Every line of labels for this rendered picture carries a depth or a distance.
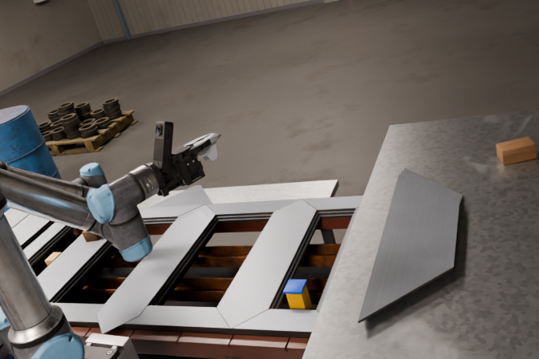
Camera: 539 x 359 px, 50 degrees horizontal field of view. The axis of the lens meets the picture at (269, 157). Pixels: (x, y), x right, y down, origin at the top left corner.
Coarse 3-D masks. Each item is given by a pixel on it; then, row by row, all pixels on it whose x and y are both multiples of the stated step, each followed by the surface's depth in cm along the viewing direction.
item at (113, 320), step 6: (102, 318) 194; (108, 318) 193; (114, 318) 192; (120, 318) 191; (126, 318) 190; (132, 318) 189; (102, 324) 191; (108, 324) 190; (114, 324) 189; (120, 324) 188
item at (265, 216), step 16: (208, 208) 247; (352, 208) 216; (160, 224) 251; (208, 224) 234; (304, 240) 207; (32, 256) 250; (96, 256) 237; (192, 256) 219; (80, 272) 228; (176, 272) 210; (288, 272) 192; (64, 288) 220; (160, 288) 202; (272, 304) 179; (272, 336) 168; (288, 336) 166; (304, 336) 164
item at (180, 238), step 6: (168, 234) 235; (174, 234) 234; (180, 234) 233; (186, 234) 231; (192, 234) 230; (198, 234) 229; (162, 240) 232; (168, 240) 230; (174, 240) 229; (180, 240) 228; (186, 240) 227; (192, 240) 225
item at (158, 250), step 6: (156, 246) 229; (162, 246) 228; (168, 246) 226; (174, 246) 225; (180, 246) 224; (186, 246) 223; (150, 252) 225; (156, 252) 224; (162, 252) 223; (168, 252) 222; (174, 252) 221; (180, 252) 219; (186, 252) 218
